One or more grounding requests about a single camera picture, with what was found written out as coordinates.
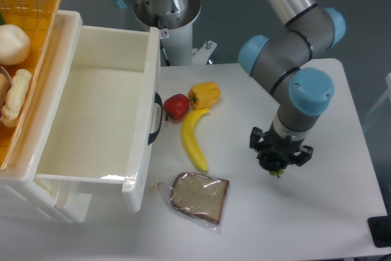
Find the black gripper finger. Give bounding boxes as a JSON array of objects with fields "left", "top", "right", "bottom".
[
  {"left": 249, "top": 127, "right": 266, "bottom": 160},
  {"left": 291, "top": 145, "right": 313, "bottom": 166}
]

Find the round white bun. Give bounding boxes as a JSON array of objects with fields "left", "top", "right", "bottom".
[{"left": 1, "top": 24, "right": 31, "bottom": 65}]

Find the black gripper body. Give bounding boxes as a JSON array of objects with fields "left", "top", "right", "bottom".
[{"left": 262, "top": 129, "right": 304, "bottom": 155}]

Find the yellow banana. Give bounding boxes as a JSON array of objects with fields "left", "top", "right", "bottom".
[{"left": 181, "top": 108, "right": 210, "bottom": 172}]

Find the black device at table edge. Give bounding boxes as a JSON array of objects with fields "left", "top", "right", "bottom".
[{"left": 367, "top": 216, "right": 390, "bottom": 248}]

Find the white plastic drawer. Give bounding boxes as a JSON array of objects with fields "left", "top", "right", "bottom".
[{"left": 36, "top": 26, "right": 163, "bottom": 213}]

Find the yellow bell pepper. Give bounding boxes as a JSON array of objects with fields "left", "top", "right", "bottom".
[{"left": 188, "top": 81, "right": 221, "bottom": 109}]

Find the white drawer cabinet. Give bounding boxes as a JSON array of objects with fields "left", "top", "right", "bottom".
[{"left": 1, "top": 10, "right": 91, "bottom": 223}]

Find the red bell pepper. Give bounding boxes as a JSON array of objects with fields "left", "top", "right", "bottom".
[{"left": 163, "top": 94, "right": 189, "bottom": 121}]

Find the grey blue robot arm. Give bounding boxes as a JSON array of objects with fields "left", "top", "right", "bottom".
[{"left": 113, "top": 0, "right": 346, "bottom": 172}]

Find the pale twisted bread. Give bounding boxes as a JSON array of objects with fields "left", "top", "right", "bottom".
[{"left": 1, "top": 69, "right": 32, "bottom": 127}]

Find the dark purple mangosteen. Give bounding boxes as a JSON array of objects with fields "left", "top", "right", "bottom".
[{"left": 257, "top": 151, "right": 288, "bottom": 178}]

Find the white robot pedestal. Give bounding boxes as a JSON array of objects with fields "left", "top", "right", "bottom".
[{"left": 160, "top": 25, "right": 217, "bottom": 66}]

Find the bread slice in plastic bag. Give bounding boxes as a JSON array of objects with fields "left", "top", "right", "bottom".
[{"left": 157, "top": 172, "right": 230, "bottom": 231}]

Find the yellow woven basket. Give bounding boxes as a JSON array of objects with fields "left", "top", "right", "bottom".
[{"left": 1, "top": 0, "right": 61, "bottom": 170}]

